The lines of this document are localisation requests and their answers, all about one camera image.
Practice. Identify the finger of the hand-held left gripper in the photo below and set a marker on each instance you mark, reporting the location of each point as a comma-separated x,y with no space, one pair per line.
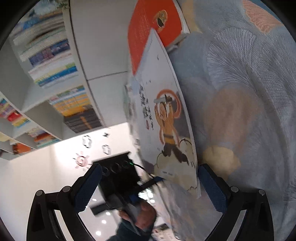
150,184

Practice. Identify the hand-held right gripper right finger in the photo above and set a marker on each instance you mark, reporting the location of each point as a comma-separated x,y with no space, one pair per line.
212,187

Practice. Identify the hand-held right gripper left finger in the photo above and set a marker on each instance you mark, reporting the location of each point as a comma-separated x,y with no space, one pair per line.
89,187

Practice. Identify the white book with warrior figure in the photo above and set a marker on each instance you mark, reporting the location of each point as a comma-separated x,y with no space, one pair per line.
166,104

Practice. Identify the red book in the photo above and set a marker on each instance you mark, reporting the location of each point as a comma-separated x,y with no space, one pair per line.
150,34

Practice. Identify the row of shelf books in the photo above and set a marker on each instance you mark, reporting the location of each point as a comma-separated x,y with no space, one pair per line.
34,136
60,76

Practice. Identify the person's left hand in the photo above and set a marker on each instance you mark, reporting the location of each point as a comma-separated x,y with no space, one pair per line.
146,217

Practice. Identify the fan patterned tablecloth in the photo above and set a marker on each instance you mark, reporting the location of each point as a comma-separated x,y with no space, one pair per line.
242,92

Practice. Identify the tree and clouds wall decal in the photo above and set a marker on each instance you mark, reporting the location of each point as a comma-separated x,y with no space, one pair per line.
81,160

